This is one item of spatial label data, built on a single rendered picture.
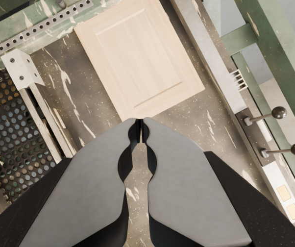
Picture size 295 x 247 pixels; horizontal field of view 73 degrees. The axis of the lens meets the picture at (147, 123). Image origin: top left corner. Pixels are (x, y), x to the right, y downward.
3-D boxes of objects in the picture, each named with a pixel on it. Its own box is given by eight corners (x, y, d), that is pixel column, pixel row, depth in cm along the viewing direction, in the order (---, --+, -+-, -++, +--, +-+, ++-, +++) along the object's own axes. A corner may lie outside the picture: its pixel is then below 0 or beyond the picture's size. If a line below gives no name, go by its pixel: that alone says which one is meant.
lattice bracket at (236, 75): (234, 70, 71) (238, 68, 68) (244, 88, 71) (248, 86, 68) (225, 76, 71) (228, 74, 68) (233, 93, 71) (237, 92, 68)
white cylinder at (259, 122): (268, 138, 71) (258, 118, 71) (273, 138, 68) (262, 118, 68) (261, 142, 71) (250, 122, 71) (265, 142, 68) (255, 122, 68)
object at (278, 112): (245, 114, 68) (285, 102, 56) (250, 124, 68) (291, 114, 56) (239, 119, 66) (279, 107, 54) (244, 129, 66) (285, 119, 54)
